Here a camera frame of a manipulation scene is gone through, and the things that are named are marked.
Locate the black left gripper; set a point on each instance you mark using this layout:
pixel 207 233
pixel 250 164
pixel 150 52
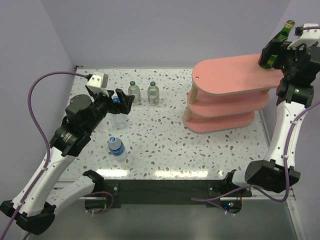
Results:
pixel 123 107

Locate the upright blue label water bottle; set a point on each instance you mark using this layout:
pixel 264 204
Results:
pixel 117 149

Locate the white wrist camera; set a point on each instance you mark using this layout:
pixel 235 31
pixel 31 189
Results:
pixel 97 83
pixel 308 35

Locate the clear chang glass bottle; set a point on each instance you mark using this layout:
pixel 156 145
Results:
pixel 153 94
pixel 134 90

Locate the clear Chang glass bottle left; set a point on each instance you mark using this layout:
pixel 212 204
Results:
pixel 134 90

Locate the green glass bottle gold cap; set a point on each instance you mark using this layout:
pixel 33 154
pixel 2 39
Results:
pixel 270 52

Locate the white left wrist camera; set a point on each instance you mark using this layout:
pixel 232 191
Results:
pixel 97 83

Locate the pink three-tier shelf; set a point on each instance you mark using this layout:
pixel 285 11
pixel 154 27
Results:
pixel 226 92

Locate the lying blue label water bottle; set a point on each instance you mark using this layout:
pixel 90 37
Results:
pixel 119 121

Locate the clear Chang glass bottle right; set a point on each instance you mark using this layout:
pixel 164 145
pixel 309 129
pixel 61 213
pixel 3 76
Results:
pixel 153 94

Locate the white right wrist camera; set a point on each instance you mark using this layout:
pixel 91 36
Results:
pixel 308 35

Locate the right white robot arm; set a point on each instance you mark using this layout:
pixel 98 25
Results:
pixel 276 172

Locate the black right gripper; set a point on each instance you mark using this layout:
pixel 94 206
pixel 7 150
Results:
pixel 279 48

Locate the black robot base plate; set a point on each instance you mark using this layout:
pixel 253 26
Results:
pixel 163 192

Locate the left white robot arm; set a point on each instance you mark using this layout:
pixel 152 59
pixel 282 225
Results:
pixel 36 207

